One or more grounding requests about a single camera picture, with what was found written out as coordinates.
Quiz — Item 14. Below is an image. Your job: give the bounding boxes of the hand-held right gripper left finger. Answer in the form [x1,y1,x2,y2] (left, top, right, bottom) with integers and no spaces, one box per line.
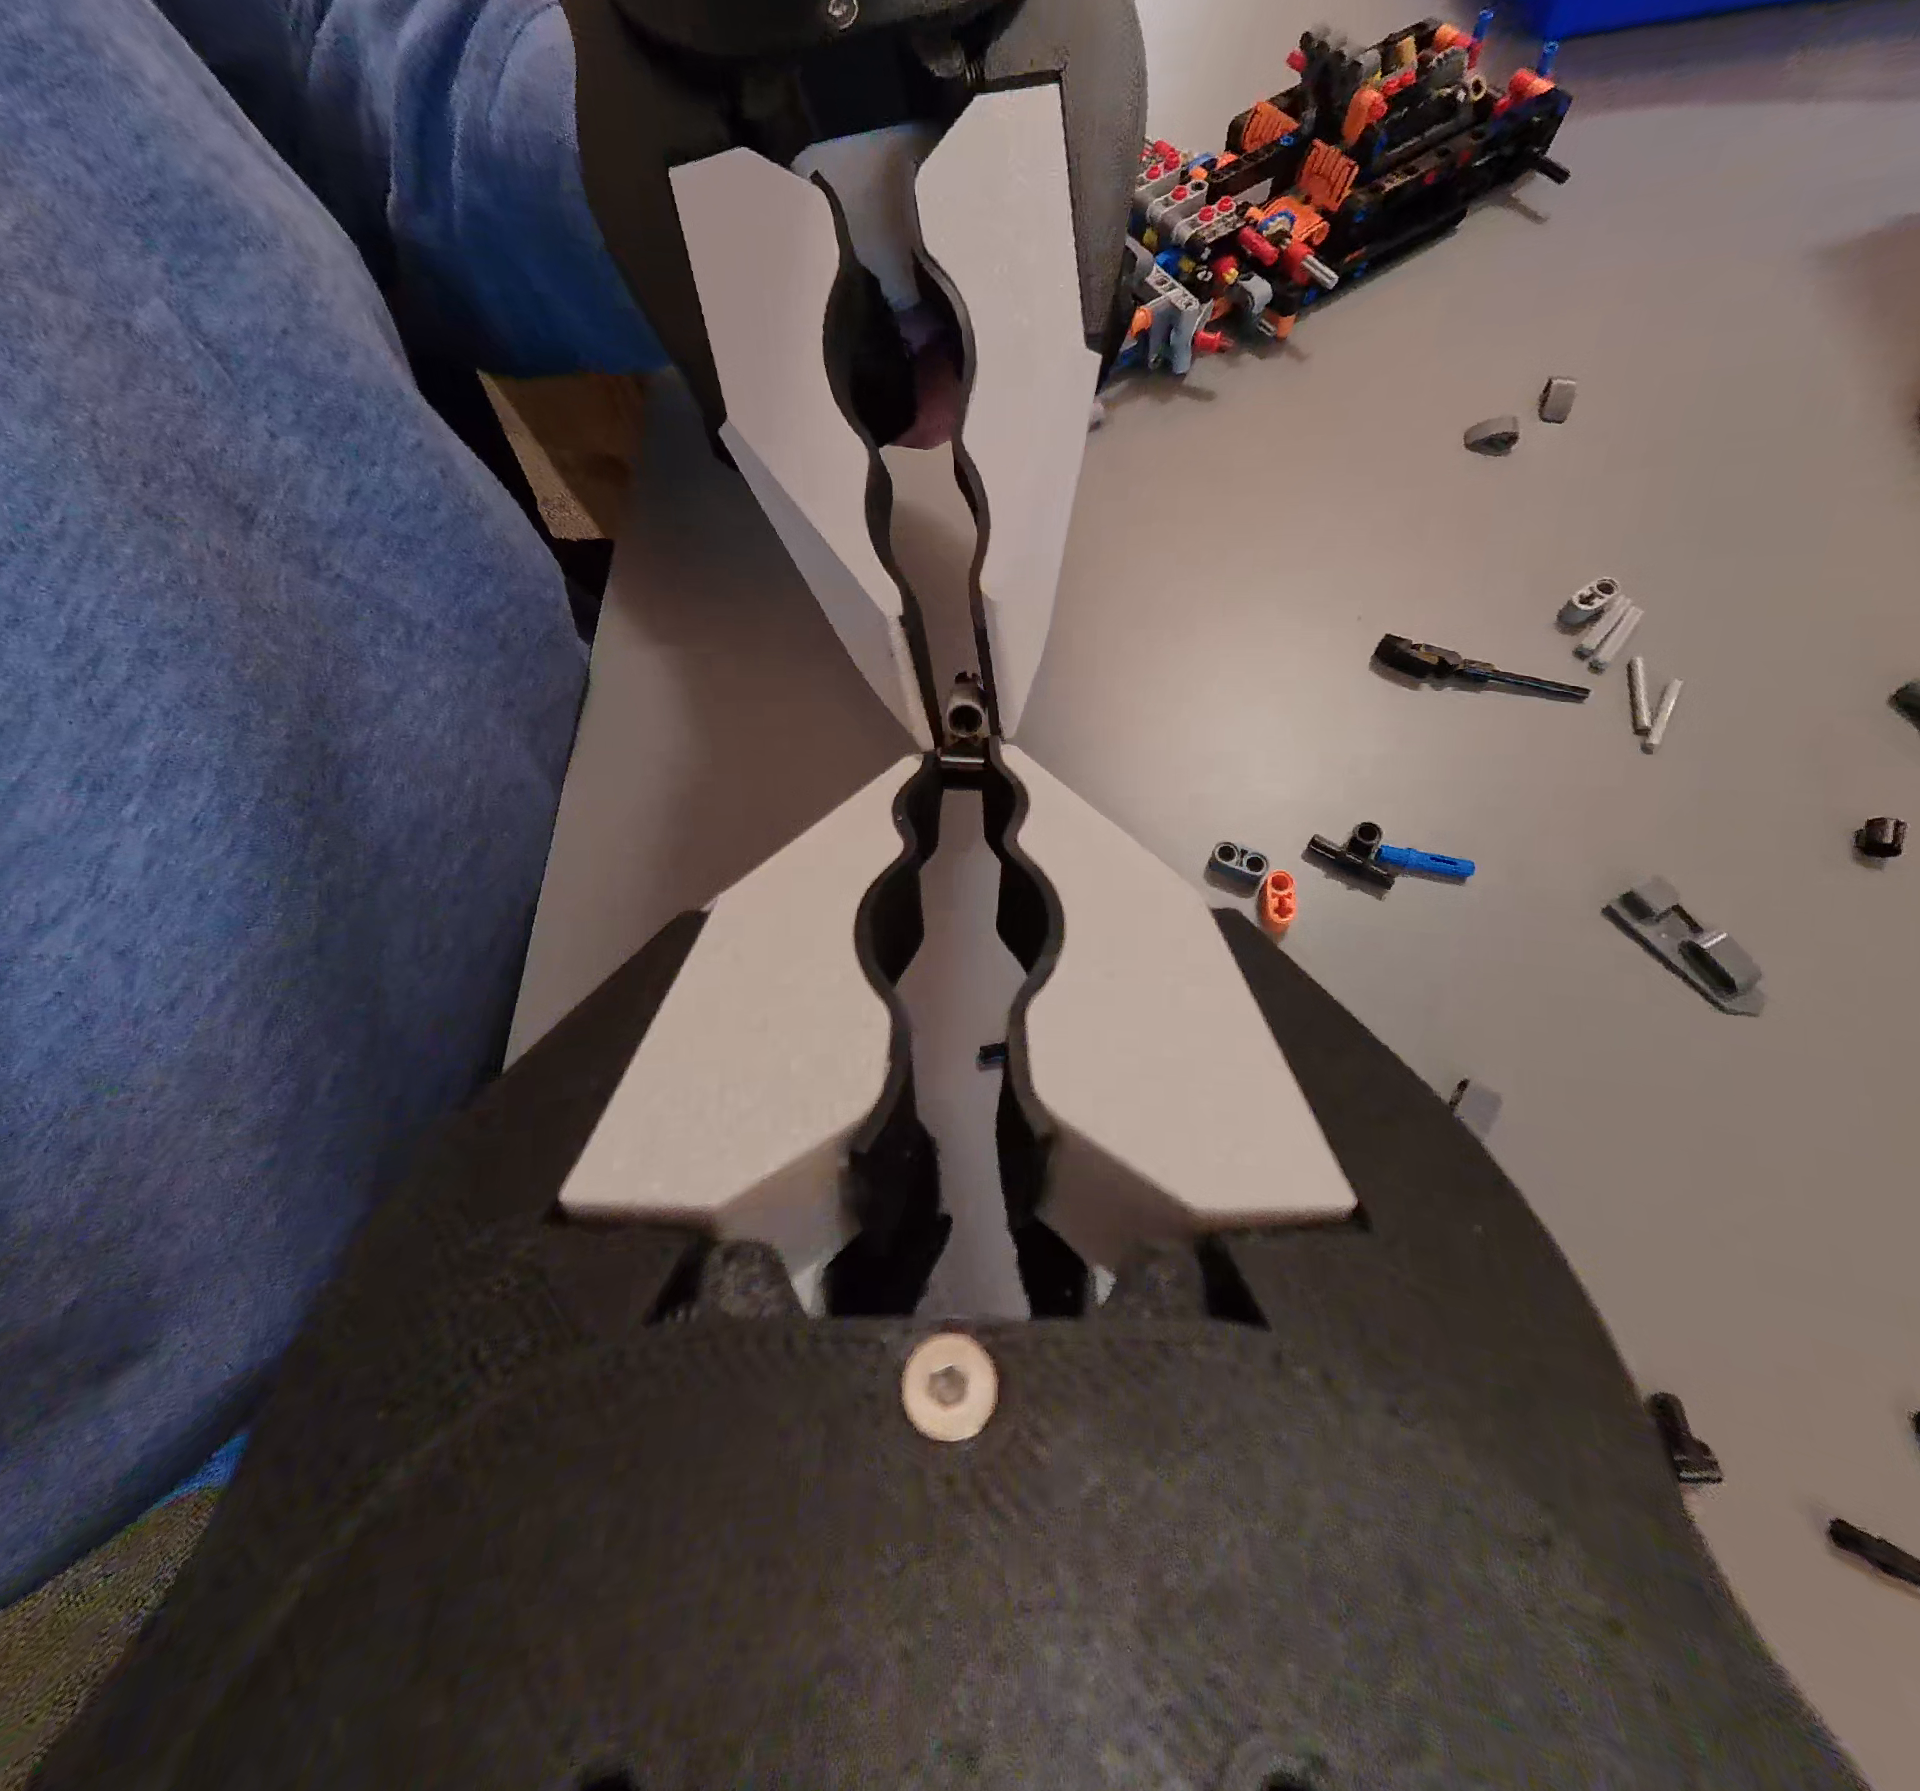
[560,754,948,1321]

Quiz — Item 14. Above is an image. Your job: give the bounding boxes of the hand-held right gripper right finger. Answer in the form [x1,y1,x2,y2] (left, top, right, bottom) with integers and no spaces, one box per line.
[976,754,1360,1321]

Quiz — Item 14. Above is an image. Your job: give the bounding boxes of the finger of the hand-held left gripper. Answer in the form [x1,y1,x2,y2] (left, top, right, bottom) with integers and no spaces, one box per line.
[666,144,962,747]
[911,81,1108,747]

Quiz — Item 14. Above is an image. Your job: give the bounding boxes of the partly built lego model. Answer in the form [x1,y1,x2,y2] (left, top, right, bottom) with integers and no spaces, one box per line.
[1099,11,1579,393]

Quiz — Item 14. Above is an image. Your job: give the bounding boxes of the black lego piece, blue pin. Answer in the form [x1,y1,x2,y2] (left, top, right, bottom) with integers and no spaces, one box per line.
[1306,820,1480,895]

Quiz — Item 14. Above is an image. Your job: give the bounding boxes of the black lego axle piece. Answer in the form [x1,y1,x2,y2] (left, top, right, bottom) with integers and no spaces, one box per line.
[1371,634,1593,701]

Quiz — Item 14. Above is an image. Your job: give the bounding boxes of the dark grey lego panel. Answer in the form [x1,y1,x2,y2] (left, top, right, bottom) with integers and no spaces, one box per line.
[1602,877,1768,1019]

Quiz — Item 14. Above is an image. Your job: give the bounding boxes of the scattered black lego pins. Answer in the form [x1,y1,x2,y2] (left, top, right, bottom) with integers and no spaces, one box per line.
[1648,1391,1920,1593]

